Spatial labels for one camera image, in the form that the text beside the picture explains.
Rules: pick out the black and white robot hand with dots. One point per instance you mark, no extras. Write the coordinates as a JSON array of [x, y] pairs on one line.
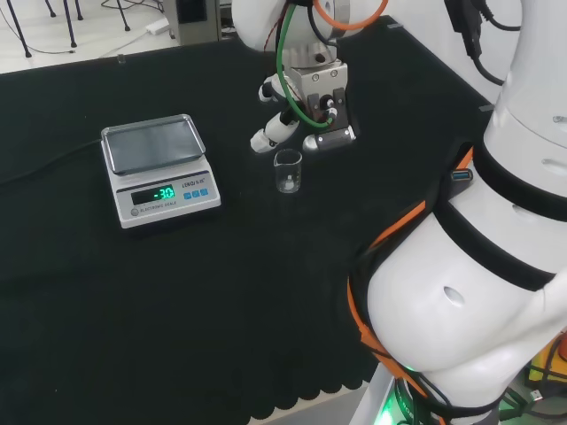
[[321, 82]]

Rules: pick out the clear glass 100 ml beaker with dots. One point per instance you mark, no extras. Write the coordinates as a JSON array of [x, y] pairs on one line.
[[288, 175]]

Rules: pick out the clear cloth clip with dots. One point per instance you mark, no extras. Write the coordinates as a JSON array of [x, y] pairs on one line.
[[486, 107], [121, 59], [393, 26]]

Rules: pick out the grey metal cabinet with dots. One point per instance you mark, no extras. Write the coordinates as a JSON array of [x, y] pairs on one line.
[[195, 20]]

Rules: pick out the white power strip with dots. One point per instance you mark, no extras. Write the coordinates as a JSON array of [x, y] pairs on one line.
[[157, 27]]

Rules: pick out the white electronic balance steel pan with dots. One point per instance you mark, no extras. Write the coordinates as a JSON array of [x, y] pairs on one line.
[[150, 177]]

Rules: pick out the black stand leg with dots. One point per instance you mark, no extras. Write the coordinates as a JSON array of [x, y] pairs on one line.
[[51, 9], [20, 31], [69, 26], [124, 17], [80, 11]]

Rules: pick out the black bench cloth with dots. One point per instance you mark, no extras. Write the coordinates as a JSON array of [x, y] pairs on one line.
[[221, 288]]

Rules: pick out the yellow stop button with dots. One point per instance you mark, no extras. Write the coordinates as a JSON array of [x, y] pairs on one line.
[[547, 363]]

